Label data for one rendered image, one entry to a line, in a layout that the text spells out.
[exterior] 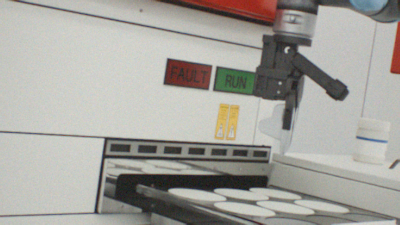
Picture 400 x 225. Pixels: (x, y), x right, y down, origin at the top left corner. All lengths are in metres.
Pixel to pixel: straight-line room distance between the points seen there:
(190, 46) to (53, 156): 0.34
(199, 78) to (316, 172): 0.31
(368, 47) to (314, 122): 0.63
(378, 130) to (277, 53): 0.42
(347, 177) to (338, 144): 3.01
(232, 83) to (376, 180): 0.33
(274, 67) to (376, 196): 0.32
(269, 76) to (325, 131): 3.05
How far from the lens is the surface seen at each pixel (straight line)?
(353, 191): 1.54
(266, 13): 1.51
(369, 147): 1.75
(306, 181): 1.60
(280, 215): 1.27
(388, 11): 1.45
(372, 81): 4.76
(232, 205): 1.29
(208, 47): 1.47
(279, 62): 1.41
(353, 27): 4.53
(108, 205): 1.35
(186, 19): 1.43
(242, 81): 1.55
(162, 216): 1.38
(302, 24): 1.39
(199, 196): 1.34
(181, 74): 1.42
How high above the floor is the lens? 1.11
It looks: 3 degrees down
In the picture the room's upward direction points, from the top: 8 degrees clockwise
